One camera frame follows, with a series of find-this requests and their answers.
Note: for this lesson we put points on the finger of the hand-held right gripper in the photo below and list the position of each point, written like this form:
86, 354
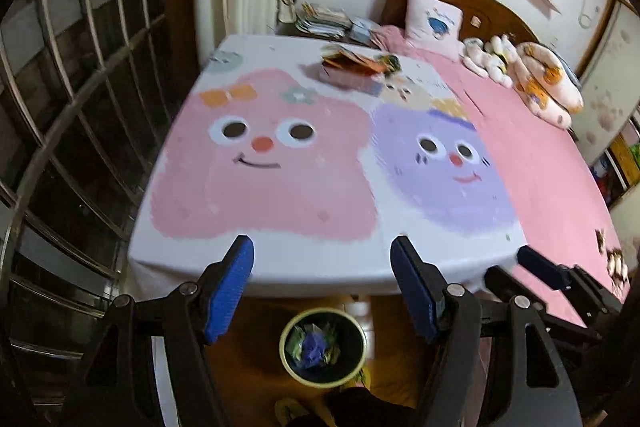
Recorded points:
555, 317
542, 267

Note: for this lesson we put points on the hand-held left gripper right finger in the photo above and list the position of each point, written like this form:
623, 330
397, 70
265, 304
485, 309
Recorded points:
415, 294

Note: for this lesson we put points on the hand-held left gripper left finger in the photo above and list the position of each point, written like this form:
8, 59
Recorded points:
227, 294

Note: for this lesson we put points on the black trash bin yellow rim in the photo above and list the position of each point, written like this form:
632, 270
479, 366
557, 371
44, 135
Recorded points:
345, 357

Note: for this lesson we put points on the small brown white toy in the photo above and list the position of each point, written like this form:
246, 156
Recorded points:
616, 259

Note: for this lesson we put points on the pink bed sheet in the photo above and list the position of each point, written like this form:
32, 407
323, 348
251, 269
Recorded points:
540, 167

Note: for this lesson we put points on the cartoon-face tablecloth table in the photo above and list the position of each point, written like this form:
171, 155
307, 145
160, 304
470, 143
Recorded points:
300, 187

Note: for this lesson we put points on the yellow slipper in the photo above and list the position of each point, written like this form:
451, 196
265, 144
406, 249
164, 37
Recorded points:
292, 412

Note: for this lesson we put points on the wardrobe door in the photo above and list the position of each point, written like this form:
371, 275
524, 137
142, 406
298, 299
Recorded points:
605, 97

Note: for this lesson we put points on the folded floral quilt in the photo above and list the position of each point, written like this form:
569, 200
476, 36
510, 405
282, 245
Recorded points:
547, 82

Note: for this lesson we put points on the white plush toy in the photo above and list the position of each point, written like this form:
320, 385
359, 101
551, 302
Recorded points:
487, 59

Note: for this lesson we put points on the white pink carton box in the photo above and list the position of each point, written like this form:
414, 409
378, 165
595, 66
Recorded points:
350, 79

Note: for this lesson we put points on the black gold crumpled wrapper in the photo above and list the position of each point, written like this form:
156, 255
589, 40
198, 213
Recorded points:
392, 63

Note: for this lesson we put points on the orange wrapper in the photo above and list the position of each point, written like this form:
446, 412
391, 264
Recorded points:
350, 59

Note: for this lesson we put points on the metal window grille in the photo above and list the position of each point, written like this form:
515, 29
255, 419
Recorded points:
65, 107

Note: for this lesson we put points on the wooden headboard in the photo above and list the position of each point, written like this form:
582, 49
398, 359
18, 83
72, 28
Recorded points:
485, 14

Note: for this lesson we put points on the light blue tissue box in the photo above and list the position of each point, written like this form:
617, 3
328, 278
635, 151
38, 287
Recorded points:
366, 31

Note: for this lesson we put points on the pink printed pillow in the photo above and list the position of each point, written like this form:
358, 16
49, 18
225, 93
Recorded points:
432, 19

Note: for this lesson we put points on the stack of books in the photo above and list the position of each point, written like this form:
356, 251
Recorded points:
322, 19

